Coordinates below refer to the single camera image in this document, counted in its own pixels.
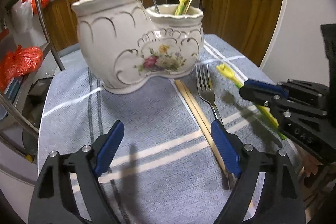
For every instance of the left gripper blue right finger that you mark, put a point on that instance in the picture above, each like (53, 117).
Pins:
(228, 153)

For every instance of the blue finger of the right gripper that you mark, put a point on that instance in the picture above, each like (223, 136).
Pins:
(258, 98)
(265, 87)

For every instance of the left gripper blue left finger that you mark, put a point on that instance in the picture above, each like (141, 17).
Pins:
(105, 148)

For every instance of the yellow plastic scoop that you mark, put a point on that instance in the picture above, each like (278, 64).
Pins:
(226, 71)
(180, 8)

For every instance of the wooden chopstick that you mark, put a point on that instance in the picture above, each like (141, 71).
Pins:
(215, 151)
(194, 107)

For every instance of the silver fork on cloth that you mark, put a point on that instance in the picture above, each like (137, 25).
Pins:
(206, 92)

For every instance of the grey striped table cloth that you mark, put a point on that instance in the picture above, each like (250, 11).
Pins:
(164, 171)

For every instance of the yellow plastic scoop in holder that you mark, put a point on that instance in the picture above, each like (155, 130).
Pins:
(180, 8)

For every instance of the white ceramic double utensil holder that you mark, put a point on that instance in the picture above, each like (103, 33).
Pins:
(125, 44)

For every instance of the red plastic bag lower shelf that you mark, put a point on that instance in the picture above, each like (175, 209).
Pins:
(20, 63)

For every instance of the stainless steel shelf rack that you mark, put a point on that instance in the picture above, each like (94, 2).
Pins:
(14, 108)

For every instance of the white plastic bag hanging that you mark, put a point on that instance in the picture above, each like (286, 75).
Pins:
(22, 16)

